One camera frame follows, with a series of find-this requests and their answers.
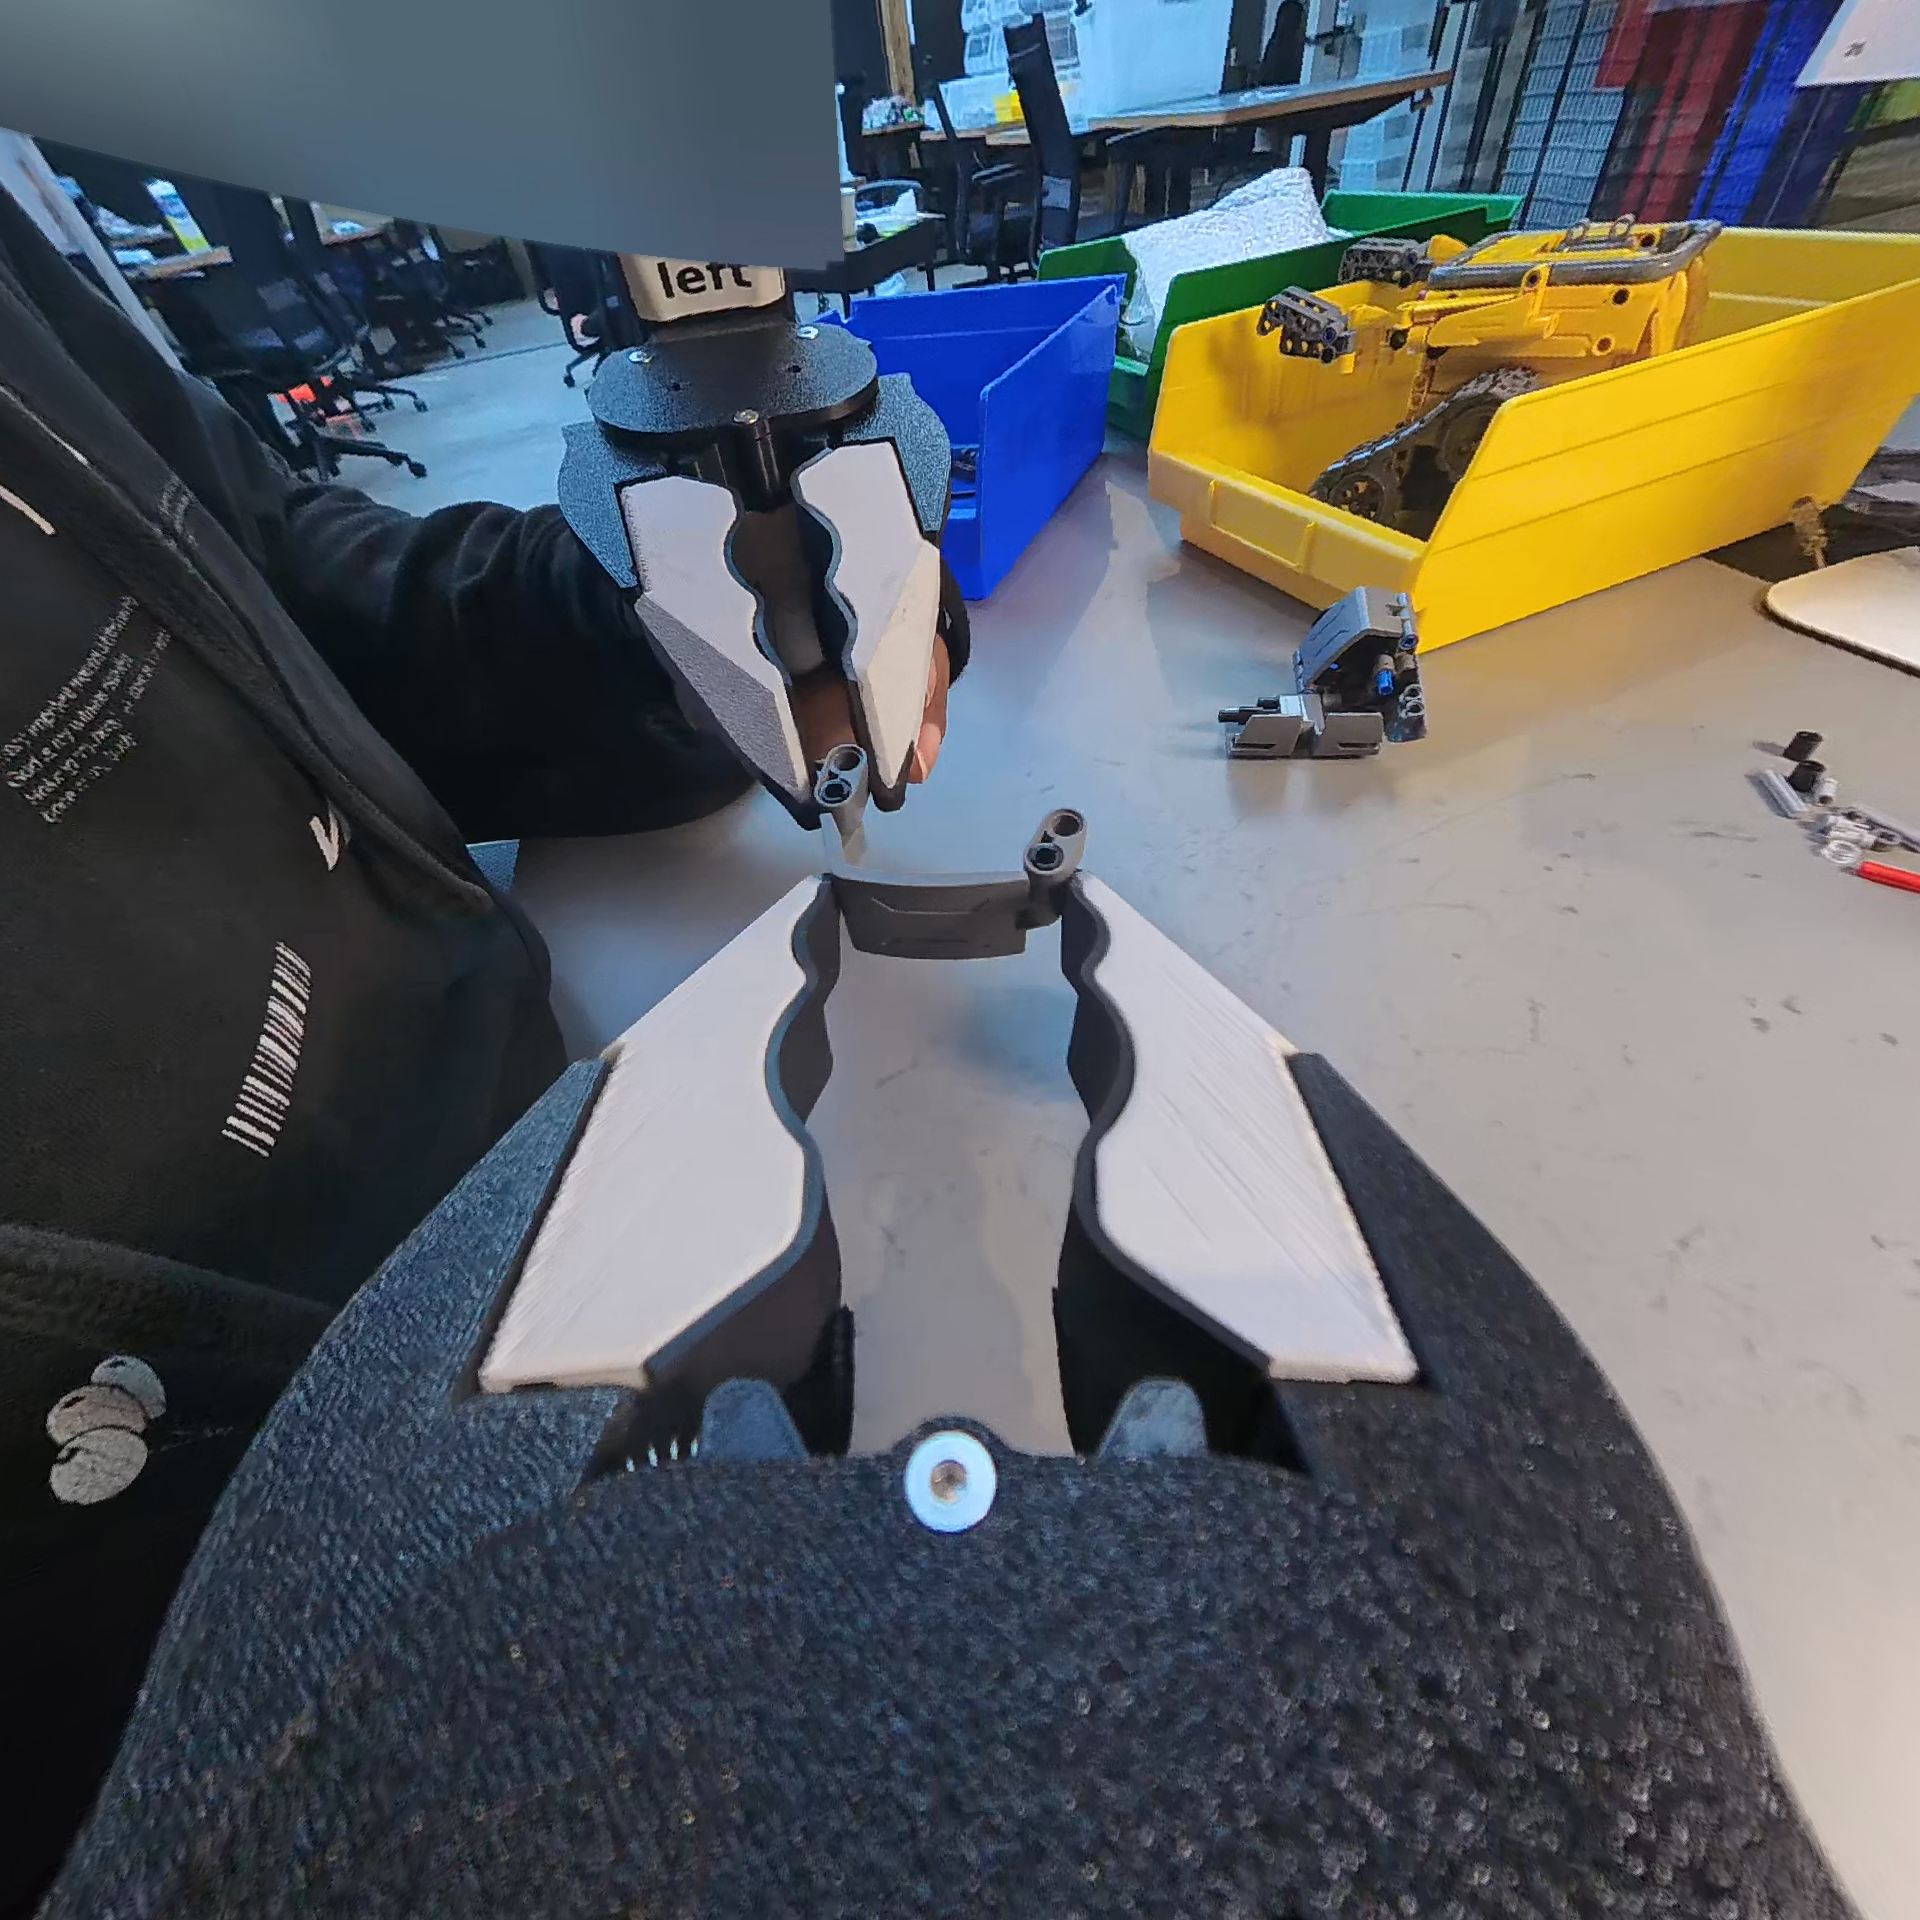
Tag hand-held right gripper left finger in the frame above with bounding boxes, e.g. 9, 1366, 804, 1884
474, 877, 841, 1393

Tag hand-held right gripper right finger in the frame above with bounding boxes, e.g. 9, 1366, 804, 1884
1057, 874, 1422, 1386

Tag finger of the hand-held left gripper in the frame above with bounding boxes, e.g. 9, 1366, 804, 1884
791, 444, 947, 811
618, 474, 826, 823

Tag grey black wheel assembly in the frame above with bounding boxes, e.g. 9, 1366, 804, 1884
830, 866, 1070, 962

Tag grey brick block assembly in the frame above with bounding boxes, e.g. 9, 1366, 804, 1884
1219, 587, 1427, 762

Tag grey desk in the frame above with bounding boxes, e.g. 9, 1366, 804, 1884
497, 434, 1920, 1920

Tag person's left hand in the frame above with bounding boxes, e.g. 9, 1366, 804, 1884
902, 637, 959, 798

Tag blue plastic bin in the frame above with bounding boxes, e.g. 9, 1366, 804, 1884
815, 275, 1130, 602

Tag black office chair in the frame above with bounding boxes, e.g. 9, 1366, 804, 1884
959, 17, 1087, 284
151, 195, 497, 482

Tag green crate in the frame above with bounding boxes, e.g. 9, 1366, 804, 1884
1036, 189, 1525, 442

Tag bubble wrap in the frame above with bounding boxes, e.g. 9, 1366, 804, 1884
1118, 167, 1337, 329

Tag white storage box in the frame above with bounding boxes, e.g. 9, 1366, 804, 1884
1071, 0, 1249, 118

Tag person's black printed sweatshirt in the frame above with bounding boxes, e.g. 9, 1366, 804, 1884
0, 181, 570, 1920

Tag wooden office table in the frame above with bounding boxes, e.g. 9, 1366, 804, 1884
862, 67, 1455, 227

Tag yellow tracked brick model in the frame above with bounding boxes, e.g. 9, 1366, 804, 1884
1258, 217, 1723, 541

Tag pile of small brick pins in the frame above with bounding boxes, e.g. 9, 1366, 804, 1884
1747, 729, 1920, 895

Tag yellow plastic bin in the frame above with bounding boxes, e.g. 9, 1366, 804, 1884
1148, 223, 1920, 655

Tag round wooden booklet stand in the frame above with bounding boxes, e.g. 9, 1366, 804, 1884
1766, 546, 1920, 674

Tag red and blue crates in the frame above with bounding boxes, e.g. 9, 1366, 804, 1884
1591, 0, 1853, 227

